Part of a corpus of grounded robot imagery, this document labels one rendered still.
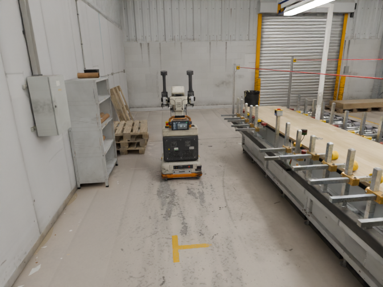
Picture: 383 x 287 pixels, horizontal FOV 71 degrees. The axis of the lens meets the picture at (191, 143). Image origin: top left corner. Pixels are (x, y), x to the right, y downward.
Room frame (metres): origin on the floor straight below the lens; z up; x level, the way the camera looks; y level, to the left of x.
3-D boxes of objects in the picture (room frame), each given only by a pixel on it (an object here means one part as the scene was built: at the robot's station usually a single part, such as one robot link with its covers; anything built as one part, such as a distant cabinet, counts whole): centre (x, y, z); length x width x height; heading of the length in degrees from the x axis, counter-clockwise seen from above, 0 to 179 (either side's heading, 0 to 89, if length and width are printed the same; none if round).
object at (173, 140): (4.03, 0.17, 0.59); 0.55 x 0.34 x 0.83; 95
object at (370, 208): (1.52, -1.14, 0.88); 0.04 x 0.04 x 0.48; 5
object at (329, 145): (2.02, -1.10, 0.89); 0.04 x 0.04 x 0.48; 5
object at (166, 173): (4.12, 0.18, 0.16); 0.67 x 0.64 x 0.25; 5
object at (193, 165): (3.80, 0.13, 0.23); 0.41 x 0.02 x 0.08; 95
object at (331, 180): (1.72, -1.06, 0.95); 0.50 x 0.04 x 0.04; 95
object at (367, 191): (1.50, -1.15, 0.95); 0.14 x 0.06 x 0.05; 5
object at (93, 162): (4.04, 1.51, 0.78); 0.90 x 0.45 x 1.55; 5
